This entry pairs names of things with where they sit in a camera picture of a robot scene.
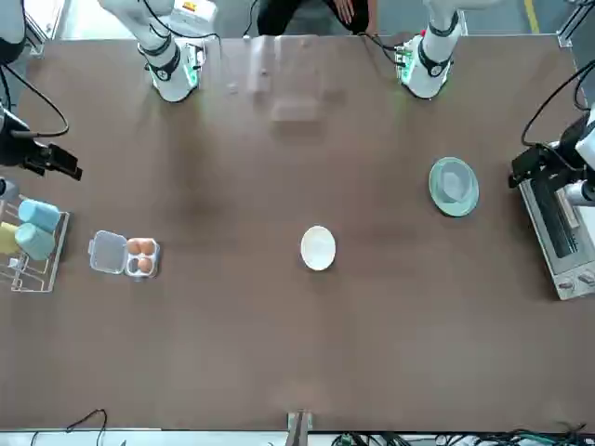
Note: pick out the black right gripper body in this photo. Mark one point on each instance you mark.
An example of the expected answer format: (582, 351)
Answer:
(23, 151)

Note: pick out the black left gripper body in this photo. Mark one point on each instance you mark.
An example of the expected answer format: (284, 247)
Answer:
(564, 162)

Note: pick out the white bowl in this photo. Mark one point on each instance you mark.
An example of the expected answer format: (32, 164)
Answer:
(318, 248)

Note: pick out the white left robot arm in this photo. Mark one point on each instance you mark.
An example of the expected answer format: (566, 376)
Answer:
(430, 69)

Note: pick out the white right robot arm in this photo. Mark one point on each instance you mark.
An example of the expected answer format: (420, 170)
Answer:
(172, 79)

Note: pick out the grey bowl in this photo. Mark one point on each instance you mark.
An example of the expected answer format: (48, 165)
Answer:
(454, 183)

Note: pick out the clear plastic egg carton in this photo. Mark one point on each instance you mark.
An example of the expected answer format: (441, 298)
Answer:
(108, 253)

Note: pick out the light blue cup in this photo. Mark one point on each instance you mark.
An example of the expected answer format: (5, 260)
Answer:
(35, 241)
(41, 215)

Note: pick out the cream toaster oven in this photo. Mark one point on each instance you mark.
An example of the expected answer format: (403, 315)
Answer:
(553, 241)

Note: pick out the pale green plate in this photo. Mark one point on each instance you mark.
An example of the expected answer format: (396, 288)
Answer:
(458, 210)

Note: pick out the yellow cup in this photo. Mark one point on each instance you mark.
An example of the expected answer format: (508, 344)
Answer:
(8, 238)

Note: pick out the person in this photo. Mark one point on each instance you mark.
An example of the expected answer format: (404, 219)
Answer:
(288, 16)

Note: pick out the aluminium frame corner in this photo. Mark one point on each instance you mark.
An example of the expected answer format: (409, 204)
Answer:
(569, 28)

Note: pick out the aluminium profile post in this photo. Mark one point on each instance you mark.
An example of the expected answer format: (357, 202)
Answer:
(300, 427)

